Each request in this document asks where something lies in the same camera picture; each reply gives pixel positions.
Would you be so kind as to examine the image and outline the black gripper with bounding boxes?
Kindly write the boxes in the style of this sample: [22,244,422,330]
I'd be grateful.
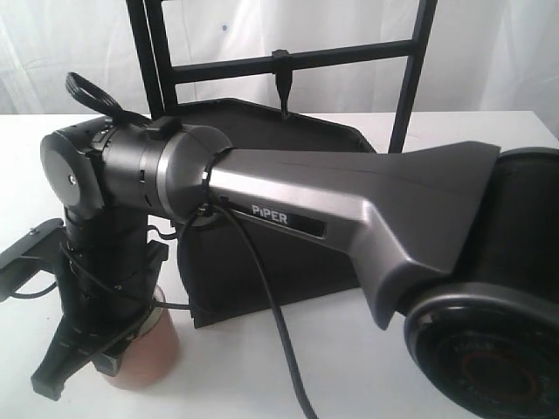
[31,238,169,400]

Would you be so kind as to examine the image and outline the terracotta pink mug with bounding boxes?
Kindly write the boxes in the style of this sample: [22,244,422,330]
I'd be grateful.
[103,306,180,391]

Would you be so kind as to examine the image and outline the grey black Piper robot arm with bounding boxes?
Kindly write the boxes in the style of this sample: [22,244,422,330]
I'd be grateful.
[31,118,558,418]

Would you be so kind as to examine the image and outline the black metal shelf rack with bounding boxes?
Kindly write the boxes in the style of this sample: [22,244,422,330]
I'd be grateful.
[127,1,437,327]

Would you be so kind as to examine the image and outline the white backdrop curtain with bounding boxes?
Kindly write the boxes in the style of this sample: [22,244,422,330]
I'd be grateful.
[1,1,558,130]

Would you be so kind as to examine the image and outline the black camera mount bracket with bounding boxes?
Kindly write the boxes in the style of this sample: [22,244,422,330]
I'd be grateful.
[1,218,66,302]

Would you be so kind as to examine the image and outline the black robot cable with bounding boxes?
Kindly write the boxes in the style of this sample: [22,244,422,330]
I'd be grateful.
[148,204,320,419]

